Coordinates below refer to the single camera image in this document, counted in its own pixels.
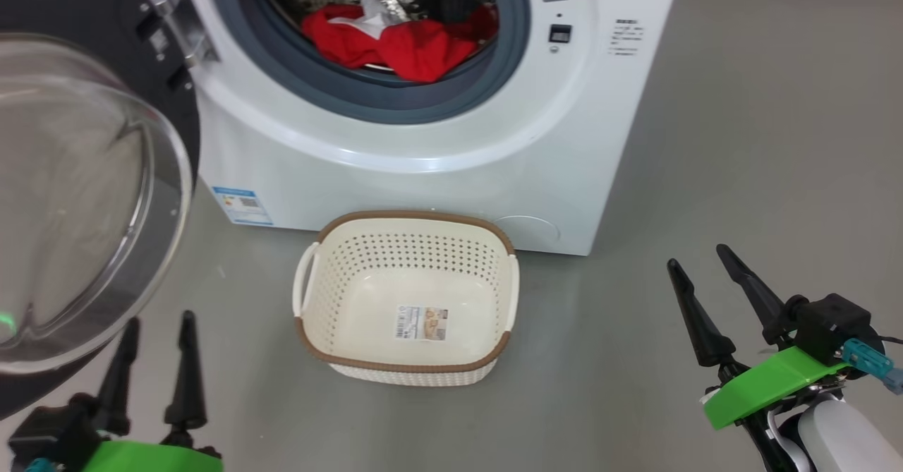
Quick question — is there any blue energy label sticker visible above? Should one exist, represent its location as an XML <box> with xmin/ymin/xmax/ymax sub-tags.
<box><xmin>211</xmin><ymin>186</ymin><xmax>274</xmax><ymax>228</ymax></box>

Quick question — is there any red and white garment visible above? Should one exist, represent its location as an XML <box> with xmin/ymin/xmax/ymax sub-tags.
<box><xmin>301</xmin><ymin>0</ymin><xmax>499</xmax><ymax>84</ymax></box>

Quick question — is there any printed label sticker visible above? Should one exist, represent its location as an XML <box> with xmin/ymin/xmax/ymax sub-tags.
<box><xmin>394</xmin><ymin>305</ymin><xmax>450</xmax><ymax>342</ymax></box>

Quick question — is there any black round glass washer door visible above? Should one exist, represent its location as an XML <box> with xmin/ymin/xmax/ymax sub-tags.
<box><xmin>0</xmin><ymin>0</ymin><xmax>202</xmax><ymax>420</ymax></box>

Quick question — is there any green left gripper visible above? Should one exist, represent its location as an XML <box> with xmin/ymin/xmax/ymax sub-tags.
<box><xmin>83</xmin><ymin>310</ymin><xmax>224</xmax><ymax>472</ymax></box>

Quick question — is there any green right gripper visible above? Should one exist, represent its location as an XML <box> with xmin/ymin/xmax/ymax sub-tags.
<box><xmin>666</xmin><ymin>243</ymin><xmax>852</xmax><ymax>431</ymax></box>

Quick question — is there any cream laundry basket brown rim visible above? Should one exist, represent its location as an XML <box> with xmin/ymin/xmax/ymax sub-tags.
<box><xmin>291</xmin><ymin>210</ymin><xmax>521</xmax><ymax>387</ymax></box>

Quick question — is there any white front-load washing machine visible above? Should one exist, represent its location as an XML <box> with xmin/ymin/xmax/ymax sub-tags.
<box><xmin>116</xmin><ymin>0</ymin><xmax>686</xmax><ymax>257</ymax></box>

